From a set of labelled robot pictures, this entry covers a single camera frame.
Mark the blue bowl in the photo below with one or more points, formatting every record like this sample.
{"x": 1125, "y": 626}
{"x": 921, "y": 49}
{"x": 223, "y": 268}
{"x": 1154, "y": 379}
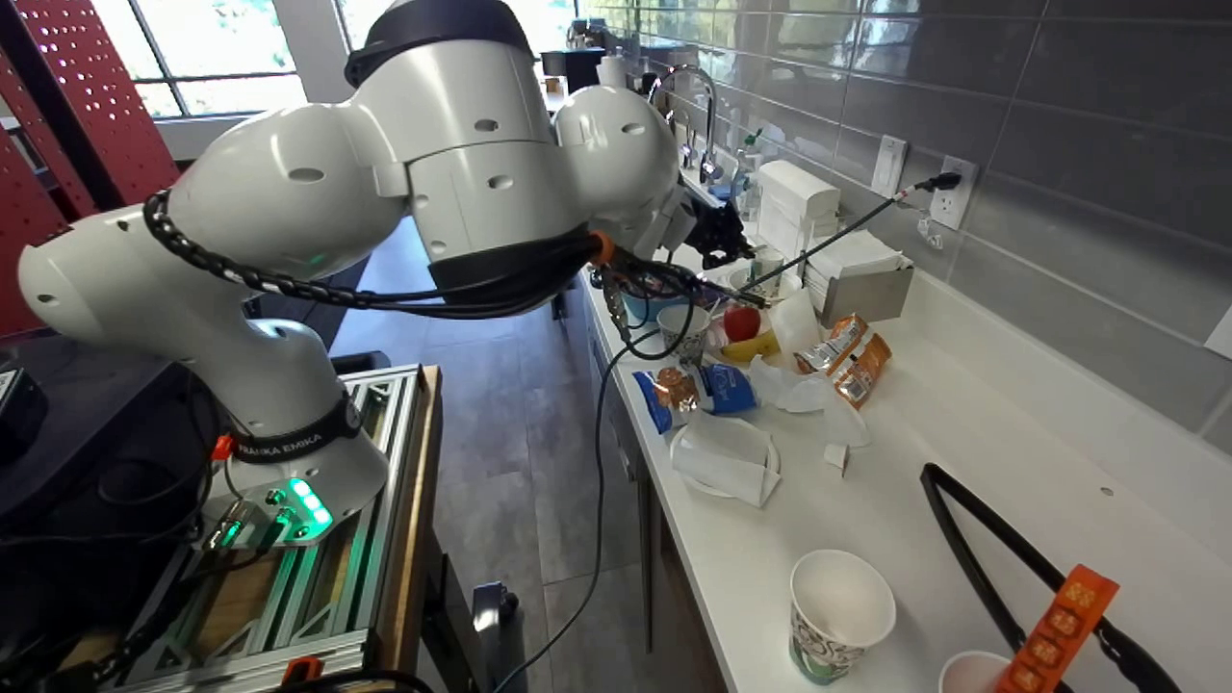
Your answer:
{"x": 629, "y": 311}

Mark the blue pretzel bag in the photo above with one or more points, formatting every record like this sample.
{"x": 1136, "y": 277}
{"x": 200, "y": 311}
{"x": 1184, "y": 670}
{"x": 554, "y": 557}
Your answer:
{"x": 680, "y": 388}

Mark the yellow banana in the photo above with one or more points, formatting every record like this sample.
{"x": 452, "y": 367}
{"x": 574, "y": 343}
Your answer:
{"x": 757, "y": 348}

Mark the red apple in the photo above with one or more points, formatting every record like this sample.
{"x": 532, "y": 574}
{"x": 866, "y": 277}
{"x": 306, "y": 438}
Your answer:
{"x": 741, "y": 322}

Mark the window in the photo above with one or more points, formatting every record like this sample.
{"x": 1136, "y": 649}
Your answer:
{"x": 169, "y": 38}

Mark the pink cup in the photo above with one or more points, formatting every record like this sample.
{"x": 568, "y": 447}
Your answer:
{"x": 967, "y": 675}

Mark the orange snack packet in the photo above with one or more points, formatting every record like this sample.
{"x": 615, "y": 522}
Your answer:
{"x": 1062, "y": 630}

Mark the red perforated panel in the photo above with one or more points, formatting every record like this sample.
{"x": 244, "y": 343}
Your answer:
{"x": 119, "y": 78}

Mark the white paper towel stack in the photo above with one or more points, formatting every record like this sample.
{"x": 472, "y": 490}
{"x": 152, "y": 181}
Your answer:
{"x": 795, "y": 198}

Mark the black floor device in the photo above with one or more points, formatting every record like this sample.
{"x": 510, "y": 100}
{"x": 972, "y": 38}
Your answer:
{"x": 496, "y": 639}

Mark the black tongs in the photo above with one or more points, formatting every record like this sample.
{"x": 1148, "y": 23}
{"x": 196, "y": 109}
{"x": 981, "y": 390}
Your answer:
{"x": 930, "y": 480}

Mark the small white cube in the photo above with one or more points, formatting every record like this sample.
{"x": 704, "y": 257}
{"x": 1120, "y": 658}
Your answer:
{"x": 837, "y": 461}

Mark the white wall outlet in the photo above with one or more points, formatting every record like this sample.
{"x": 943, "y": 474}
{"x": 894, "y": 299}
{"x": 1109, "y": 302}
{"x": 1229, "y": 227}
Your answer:
{"x": 957, "y": 213}

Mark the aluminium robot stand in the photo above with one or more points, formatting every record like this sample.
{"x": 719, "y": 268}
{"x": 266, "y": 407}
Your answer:
{"x": 386, "y": 515}

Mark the clear bottle green cap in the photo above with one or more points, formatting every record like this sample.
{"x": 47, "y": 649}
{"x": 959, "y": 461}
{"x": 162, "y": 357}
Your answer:
{"x": 751, "y": 166}

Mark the orange snack bag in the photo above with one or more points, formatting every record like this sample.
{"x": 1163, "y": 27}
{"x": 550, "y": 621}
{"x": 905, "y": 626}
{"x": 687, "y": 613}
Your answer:
{"x": 840, "y": 339}
{"x": 868, "y": 371}

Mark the floral printed paper cup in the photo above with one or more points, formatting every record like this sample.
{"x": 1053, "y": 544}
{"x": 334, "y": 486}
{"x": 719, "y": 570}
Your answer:
{"x": 823, "y": 639}

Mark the white light switch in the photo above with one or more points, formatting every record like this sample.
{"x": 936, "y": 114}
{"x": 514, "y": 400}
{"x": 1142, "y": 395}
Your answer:
{"x": 887, "y": 166}

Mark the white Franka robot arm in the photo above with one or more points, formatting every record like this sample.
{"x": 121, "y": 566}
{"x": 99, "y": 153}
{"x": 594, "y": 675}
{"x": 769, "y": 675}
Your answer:
{"x": 321, "y": 194}

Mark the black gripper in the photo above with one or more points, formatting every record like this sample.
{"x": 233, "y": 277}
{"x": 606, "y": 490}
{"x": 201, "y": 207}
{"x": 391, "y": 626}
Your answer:
{"x": 724, "y": 231}

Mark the metal napkin dispenser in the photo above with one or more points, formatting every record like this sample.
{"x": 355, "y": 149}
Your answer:
{"x": 868, "y": 289}

